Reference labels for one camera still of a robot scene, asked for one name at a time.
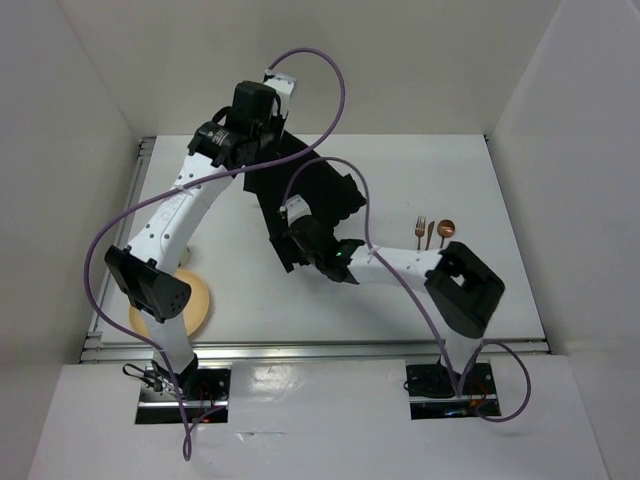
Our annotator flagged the aluminium table frame rail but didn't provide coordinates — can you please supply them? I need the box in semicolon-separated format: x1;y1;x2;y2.
79;135;551;364

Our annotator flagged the copper spoon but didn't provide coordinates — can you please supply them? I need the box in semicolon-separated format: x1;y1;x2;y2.
437;219;456;249

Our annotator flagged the copper knife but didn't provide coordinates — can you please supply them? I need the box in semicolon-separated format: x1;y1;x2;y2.
425;221;435;250

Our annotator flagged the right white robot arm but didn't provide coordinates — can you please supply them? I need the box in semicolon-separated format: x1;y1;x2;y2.
279;208;505;395

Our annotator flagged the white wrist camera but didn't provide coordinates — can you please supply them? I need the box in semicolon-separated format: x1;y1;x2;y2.
278;194;312;225
263;69;297;114

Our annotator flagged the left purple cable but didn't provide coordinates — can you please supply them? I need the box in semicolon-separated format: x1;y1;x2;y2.
83;47;347;461

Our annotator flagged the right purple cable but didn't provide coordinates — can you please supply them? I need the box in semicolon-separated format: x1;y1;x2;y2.
284;157;531;424

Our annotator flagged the beige plate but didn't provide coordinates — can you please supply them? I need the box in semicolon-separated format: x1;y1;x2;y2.
129;268;214;338

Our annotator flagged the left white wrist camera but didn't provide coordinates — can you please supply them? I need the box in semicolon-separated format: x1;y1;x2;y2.
263;69;297;114

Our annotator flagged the copper fork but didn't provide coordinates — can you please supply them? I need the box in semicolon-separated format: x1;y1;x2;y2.
414;216;426;250

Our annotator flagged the black cloth placemat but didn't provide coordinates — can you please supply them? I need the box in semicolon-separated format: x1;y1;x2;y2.
244;151;366;265

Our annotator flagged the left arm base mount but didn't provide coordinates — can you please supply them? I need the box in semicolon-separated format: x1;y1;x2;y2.
122;363;231;425

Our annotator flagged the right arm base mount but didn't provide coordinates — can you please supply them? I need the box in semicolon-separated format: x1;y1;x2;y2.
403;362;501;420

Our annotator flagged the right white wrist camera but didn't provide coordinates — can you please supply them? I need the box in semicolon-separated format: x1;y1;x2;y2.
278;194;312;225

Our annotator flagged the paper cup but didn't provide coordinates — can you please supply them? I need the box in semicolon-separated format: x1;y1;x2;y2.
179;246;191;267

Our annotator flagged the purple cable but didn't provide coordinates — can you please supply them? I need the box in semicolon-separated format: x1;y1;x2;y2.
284;157;531;424
83;47;347;461

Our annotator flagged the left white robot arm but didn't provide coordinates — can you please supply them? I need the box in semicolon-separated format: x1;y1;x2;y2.
105;72;296;399

